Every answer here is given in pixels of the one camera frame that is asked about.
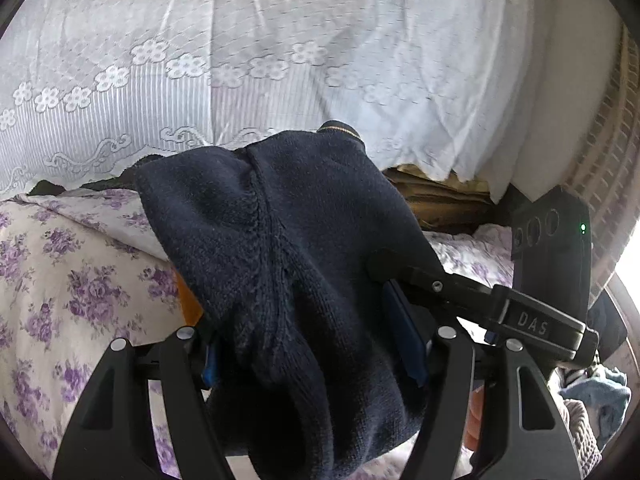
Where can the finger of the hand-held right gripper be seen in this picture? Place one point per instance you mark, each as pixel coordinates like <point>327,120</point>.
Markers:
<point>435,285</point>

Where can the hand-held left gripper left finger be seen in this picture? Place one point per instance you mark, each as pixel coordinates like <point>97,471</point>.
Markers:
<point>211,367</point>

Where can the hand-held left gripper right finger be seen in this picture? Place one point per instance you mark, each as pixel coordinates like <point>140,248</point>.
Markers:
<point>406,332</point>

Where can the navy knit cardigan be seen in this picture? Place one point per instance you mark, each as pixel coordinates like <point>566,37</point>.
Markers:
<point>300,260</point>

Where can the pile of clothes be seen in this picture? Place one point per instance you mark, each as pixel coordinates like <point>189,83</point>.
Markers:
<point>600,395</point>

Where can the orange folded garment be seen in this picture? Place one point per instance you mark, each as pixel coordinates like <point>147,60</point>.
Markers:
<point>191,305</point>

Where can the brown woven blanket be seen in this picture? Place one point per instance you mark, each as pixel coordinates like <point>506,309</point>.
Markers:
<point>440,200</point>

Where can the beige woven panel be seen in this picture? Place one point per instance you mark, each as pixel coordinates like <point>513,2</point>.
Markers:
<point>610,170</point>

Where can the beige knit cloth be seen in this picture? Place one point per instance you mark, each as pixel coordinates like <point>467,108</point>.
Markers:
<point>575,435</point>

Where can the purple floral bed sheet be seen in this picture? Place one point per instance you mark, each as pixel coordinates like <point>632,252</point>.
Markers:
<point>60,285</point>

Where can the dark cloth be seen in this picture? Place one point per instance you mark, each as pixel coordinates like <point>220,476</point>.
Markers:
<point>100,182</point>

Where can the white lace cover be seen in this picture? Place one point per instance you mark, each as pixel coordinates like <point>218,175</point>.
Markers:
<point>250,60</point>

